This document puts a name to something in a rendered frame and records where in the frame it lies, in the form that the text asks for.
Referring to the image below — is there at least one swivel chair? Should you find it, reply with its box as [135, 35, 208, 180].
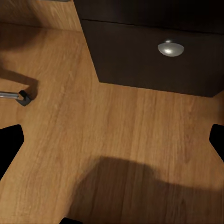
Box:
[0, 90, 33, 107]

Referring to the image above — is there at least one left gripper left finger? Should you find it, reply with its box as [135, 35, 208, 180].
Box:
[0, 124, 24, 180]

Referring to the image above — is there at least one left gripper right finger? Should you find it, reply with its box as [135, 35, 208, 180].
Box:
[209, 124, 224, 162]

